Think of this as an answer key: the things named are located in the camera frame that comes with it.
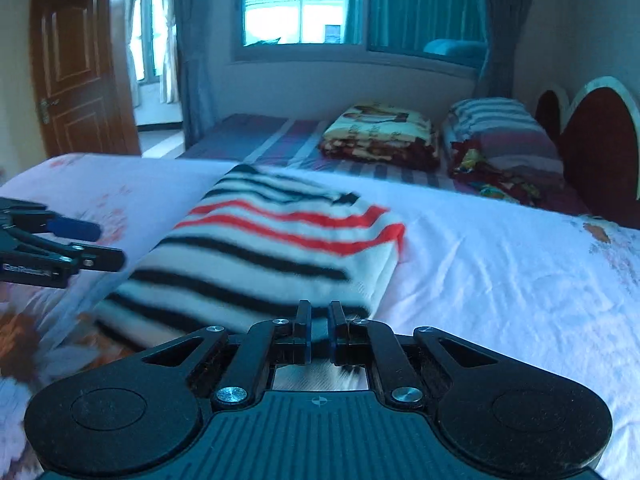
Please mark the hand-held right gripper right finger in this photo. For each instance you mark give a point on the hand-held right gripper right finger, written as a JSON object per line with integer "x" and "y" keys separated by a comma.
{"x": 334, "y": 345}

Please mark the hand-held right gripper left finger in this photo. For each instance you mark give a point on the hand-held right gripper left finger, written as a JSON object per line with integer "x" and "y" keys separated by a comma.
{"x": 306, "y": 345}

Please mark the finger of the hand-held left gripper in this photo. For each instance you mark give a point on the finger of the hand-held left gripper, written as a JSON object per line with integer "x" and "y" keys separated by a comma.
{"x": 95, "y": 259}
{"x": 75, "y": 228}

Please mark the striped knit sweater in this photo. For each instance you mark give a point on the striped knit sweater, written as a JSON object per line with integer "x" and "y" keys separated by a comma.
{"x": 250, "y": 260}

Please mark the brown wooden door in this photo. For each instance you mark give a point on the brown wooden door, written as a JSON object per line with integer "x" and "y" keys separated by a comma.
{"x": 75, "y": 60}

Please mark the striped purple bed sheet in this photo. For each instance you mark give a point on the striped purple bed sheet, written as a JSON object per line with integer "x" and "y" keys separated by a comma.
{"x": 260, "y": 135}

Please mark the adjoining room window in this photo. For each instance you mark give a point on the adjoining room window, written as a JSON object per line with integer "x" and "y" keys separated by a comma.
{"x": 150, "y": 35}

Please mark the grey curtain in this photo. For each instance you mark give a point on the grey curtain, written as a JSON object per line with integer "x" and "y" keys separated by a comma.
{"x": 505, "y": 35}
{"x": 200, "y": 60}

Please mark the folded printed blanket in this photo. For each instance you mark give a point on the folded printed blanket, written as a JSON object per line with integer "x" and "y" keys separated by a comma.
{"x": 375, "y": 125}

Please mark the colourful crumpled cloth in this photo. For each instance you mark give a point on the colourful crumpled cloth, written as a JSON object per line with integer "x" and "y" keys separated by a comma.
{"x": 480, "y": 170}

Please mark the striped pillow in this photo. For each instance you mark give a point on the striped pillow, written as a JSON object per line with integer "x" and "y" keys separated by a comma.
{"x": 500, "y": 125}

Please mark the sliding glass window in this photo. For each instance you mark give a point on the sliding glass window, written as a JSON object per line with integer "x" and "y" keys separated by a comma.
{"x": 280, "y": 5}

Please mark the teal cushion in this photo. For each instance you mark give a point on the teal cushion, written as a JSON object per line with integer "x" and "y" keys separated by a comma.
{"x": 455, "y": 49}

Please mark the scalloped red headboard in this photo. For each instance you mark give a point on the scalloped red headboard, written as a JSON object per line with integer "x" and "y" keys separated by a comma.
{"x": 600, "y": 145}

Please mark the teal curtain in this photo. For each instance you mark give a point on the teal curtain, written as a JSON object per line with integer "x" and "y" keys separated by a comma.
{"x": 415, "y": 0}

